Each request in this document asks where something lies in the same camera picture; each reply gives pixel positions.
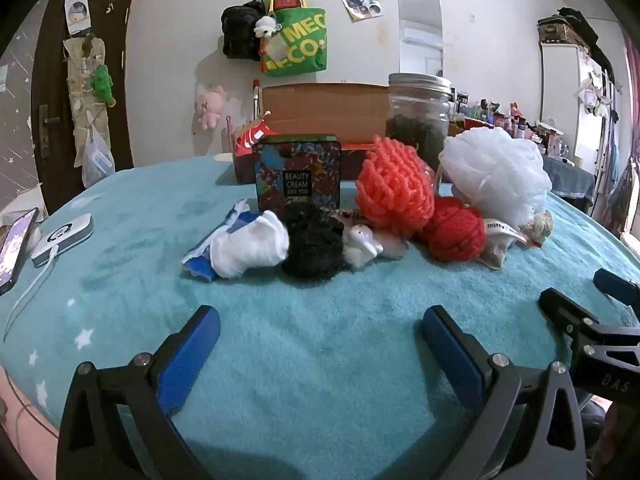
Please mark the glass jar of dark tea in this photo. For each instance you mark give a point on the glass jar of dark tea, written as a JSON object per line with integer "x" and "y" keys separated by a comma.
{"x": 417, "y": 125}

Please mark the patterned storage case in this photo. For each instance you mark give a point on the patterned storage case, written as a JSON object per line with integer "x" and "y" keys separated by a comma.
{"x": 557, "y": 30}

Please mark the frameless wall mirror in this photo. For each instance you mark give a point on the frameless wall mirror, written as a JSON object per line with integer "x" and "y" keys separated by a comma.
{"x": 420, "y": 20}

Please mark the white sock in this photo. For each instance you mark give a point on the white sock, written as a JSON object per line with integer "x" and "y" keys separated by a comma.
{"x": 250, "y": 247}

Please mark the green tote bag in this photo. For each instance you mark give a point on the green tote bag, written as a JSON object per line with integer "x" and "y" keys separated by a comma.
{"x": 295, "y": 45}

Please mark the green dinosaur plush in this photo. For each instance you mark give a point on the green dinosaur plush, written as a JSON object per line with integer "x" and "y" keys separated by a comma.
{"x": 103, "y": 82}

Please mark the paper tea bag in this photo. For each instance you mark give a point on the paper tea bag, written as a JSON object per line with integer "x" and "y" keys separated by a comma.
{"x": 495, "y": 257}

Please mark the smartphone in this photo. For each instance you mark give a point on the smartphone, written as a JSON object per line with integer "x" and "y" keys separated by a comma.
{"x": 12, "y": 252}

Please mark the orange foam net ball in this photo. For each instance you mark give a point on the orange foam net ball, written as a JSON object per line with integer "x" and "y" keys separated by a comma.
{"x": 395, "y": 185}

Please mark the colourful square tin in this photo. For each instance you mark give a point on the colourful square tin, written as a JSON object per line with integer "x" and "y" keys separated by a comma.
{"x": 297, "y": 170}

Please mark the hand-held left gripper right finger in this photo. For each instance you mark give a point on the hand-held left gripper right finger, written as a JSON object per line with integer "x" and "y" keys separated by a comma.
{"x": 455, "y": 360}

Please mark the white power bank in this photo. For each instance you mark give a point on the white power bank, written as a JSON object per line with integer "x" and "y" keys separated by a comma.
{"x": 62, "y": 237}

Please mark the black backpack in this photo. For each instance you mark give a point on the black backpack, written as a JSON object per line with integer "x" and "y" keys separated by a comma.
{"x": 240, "y": 30}

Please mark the wall photo poster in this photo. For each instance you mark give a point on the wall photo poster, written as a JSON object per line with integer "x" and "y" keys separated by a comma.
{"x": 357, "y": 0}

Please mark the white wardrobe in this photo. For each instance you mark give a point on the white wardrobe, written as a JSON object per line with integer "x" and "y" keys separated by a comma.
{"x": 562, "y": 100}

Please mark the blue tissue pack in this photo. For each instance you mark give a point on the blue tissue pack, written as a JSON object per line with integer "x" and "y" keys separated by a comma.
{"x": 197, "y": 260}

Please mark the panda plush charm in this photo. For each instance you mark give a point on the panda plush charm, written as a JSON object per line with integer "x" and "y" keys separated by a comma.
{"x": 265, "y": 26}

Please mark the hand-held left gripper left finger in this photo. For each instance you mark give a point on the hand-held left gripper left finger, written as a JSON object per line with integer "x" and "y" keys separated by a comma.
{"x": 190, "y": 355}

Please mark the white fluffy bunny hair clip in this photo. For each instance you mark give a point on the white fluffy bunny hair clip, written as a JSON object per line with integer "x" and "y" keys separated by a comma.
{"x": 360, "y": 245}

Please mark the table with grey cloth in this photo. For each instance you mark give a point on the table with grey cloth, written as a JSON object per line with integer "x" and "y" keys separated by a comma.
{"x": 570, "y": 180}

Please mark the black fluffy scrunchie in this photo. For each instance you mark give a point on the black fluffy scrunchie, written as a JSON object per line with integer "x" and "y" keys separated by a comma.
{"x": 312, "y": 250}

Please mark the black bag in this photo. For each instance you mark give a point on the black bag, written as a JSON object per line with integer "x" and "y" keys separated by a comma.
{"x": 575, "y": 14}

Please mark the row of cosmetic bottles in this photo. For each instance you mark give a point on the row of cosmetic bottles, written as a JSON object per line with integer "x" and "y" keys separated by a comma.
{"x": 505, "y": 120}

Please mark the red plush toy with tag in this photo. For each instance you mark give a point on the red plush toy with tag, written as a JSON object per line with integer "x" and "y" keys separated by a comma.
{"x": 452, "y": 232}

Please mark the red cardboard shoe box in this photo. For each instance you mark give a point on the red cardboard shoe box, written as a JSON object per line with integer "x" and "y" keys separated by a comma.
{"x": 320, "y": 110}

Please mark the white door poster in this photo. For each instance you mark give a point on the white door poster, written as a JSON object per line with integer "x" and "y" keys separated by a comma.
{"x": 77, "y": 12}

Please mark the dark brown door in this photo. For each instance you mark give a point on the dark brown door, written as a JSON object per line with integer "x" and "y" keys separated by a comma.
{"x": 55, "y": 85}

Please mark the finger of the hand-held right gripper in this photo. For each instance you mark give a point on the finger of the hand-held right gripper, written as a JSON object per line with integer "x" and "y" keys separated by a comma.
{"x": 617, "y": 285}
{"x": 562, "y": 307}

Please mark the clear plastic bag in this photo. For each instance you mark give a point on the clear plastic bag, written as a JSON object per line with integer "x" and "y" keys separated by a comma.
{"x": 97, "y": 160}

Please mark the beige hanging organizer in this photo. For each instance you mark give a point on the beige hanging organizer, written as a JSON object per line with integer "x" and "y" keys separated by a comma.
{"x": 82, "y": 105}

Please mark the pink bear plush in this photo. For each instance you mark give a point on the pink bear plush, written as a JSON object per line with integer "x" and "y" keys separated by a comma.
{"x": 210, "y": 105}

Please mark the hanging clothes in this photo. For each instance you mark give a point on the hanging clothes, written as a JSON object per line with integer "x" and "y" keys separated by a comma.
{"x": 625, "y": 195}

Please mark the white mesh bath pouf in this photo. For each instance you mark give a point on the white mesh bath pouf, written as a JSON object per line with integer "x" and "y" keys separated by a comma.
{"x": 495, "y": 170}

